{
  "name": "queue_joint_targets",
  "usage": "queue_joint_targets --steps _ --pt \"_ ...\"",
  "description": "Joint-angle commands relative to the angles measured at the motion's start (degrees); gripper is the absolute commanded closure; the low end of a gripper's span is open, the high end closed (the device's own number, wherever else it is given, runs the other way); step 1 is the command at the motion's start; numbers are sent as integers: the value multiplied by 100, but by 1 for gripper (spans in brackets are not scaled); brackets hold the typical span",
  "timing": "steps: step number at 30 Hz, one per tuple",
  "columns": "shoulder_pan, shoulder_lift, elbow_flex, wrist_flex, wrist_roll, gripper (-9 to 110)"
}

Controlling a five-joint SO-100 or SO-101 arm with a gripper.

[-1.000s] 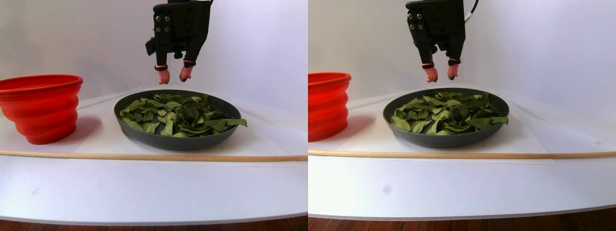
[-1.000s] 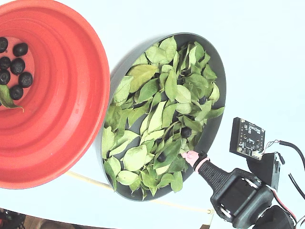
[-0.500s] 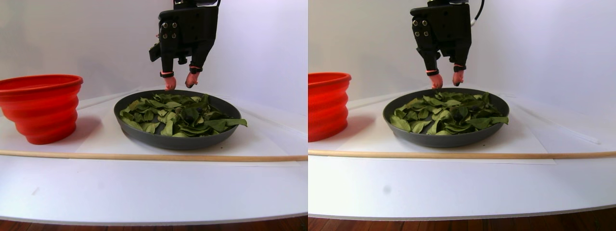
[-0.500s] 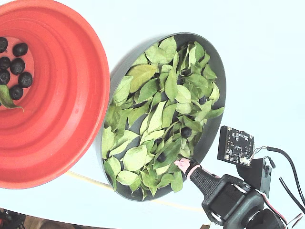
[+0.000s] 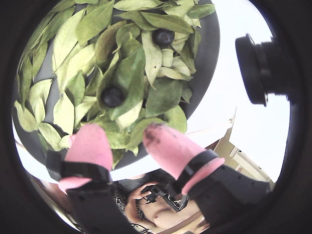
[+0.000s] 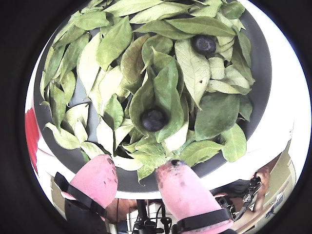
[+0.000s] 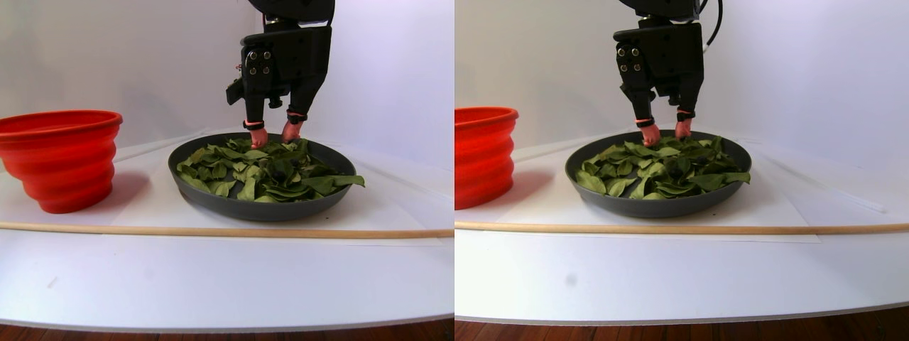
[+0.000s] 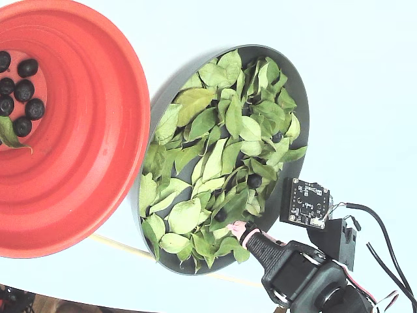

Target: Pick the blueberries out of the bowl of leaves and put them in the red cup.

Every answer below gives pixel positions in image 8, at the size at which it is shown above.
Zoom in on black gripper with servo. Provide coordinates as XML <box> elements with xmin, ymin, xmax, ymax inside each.
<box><xmin>227</xmin><ymin>220</ymin><xmax>349</xmax><ymax>309</ymax></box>

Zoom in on small green leaf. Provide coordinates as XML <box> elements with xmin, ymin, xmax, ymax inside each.
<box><xmin>0</xmin><ymin>115</ymin><xmax>33</xmax><ymax>155</ymax></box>

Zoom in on heap of green leaves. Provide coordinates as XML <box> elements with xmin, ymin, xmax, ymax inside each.
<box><xmin>139</xmin><ymin>48</ymin><xmax>309</xmax><ymax>274</ymax></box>

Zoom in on dark grey round bowl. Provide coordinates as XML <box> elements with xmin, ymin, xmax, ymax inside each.
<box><xmin>130</xmin><ymin>44</ymin><xmax>310</xmax><ymax>276</ymax></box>

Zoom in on red ribbed plastic cup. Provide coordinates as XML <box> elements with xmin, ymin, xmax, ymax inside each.
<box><xmin>0</xmin><ymin>0</ymin><xmax>152</xmax><ymax>259</ymax></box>

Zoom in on pale green leaf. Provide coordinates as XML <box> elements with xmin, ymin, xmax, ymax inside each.
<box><xmin>216</xmin><ymin>48</ymin><xmax>242</xmax><ymax>86</ymax></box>
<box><xmin>139</xmin><ymin>171</ymin><xmax>159</xmax><ymax>218</ymax></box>
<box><xmin>280</xmin><ymin>145</ymin><xmax>309</xmax><ymax>163</ymax></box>
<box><xmin>152</xmin><ymin>103</ymin><xmax>182</xmax><ymax>146</ymax></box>
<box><xmin>142</xmin><ymin>213</ymin><xmax>166</xmax><ymax>244</ymax></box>
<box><xmin>197</xmin><ymin>62</ymin><xmax>231</xmax><ymax>89</ymax></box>
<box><xmin>233</xmin><ymin>243</ymin><xmax>251</xmax><ymax>264</ymax></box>
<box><xmin>156</xmin><ymin>177</ymin><xmax>192</xmax><ymax>200</ymax></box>
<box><xmin>158</xmin><ymin>231</ymin><xmax>192</xmax><ymax>254</ymax></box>
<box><xmin>167</xmin><ymin>197</ymin><xmax>203</xmax><ymax>235</ymax></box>

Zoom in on dark green long leaf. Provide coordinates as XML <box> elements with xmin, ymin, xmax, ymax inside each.
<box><xmin>188</xmin><ymin>107</ymin><xmax>218</xmax><ymax>142</ymax></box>

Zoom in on thin pale wooden strip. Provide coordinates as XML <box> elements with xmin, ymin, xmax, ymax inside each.
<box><xmin>89</xmin><ymin>233</ymin><xmax>265</xmax><ymax>290</ymax></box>

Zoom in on olive yellowish large leaf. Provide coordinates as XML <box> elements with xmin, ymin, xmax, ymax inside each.
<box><xmin>173</xmin><ymin>87</ymin><xmax>216</xmax><ymax>128</ymax></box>

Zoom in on bare circuit board camera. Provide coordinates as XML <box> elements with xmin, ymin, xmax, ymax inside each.
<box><xmin>279</xmin><ymin>177</ymin><xmax>332</xmax><ymax>230</ymax></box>

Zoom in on multicoloured camera wire bundle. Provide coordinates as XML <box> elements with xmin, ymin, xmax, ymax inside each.
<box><xmin>321</xmin><ymin>201</ymin><xmax>348</xmax><ymax>226</ymax></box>

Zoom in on black camera cable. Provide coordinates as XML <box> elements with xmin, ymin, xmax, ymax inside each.
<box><xmin>345</xmin><ymin>201</ymin><xmax>417</xmax><ymax>306</ymax></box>
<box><xmin>366</xmin><ymin>241</ymin><xmax>417</xmax><ymax>296</ymax></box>

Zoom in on red white servo wires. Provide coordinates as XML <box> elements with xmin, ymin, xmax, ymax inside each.
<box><xmin>335</xmin><ymin>260</ymin><xmax>400</xmax><ymax>313</ymax></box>

